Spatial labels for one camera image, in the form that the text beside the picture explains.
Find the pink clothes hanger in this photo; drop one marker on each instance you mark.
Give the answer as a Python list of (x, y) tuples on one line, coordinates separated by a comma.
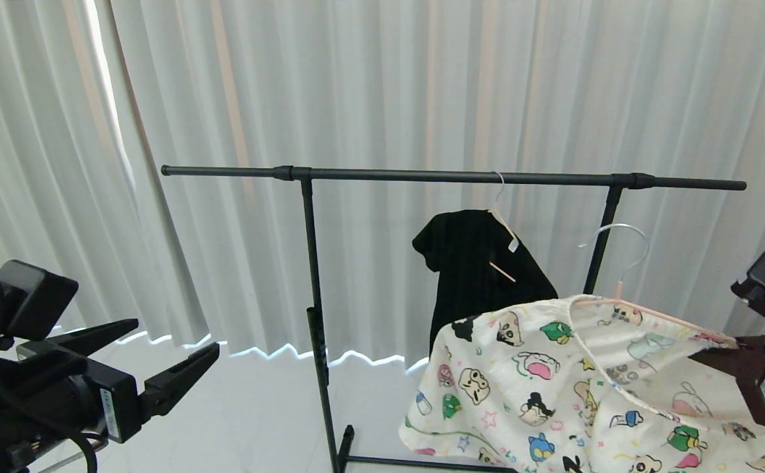
[(678, 322), (505, 228)]

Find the white curtain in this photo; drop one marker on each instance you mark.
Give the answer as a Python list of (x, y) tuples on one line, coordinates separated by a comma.
[(389, 85)]

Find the cream printed garment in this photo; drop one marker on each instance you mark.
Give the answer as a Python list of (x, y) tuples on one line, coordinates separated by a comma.
[(553, 394)]

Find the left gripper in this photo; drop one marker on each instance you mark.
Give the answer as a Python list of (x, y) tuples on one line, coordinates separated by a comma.
[(87, 394)]

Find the black short-sleeved shirt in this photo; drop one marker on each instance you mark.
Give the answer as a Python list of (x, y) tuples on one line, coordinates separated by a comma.
[(468, 276)]

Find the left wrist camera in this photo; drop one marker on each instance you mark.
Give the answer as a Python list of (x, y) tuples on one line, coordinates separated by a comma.
[(34, 295)]

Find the black clothes rack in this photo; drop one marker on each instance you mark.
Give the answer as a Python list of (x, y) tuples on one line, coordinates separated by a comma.
[(422, 175)]

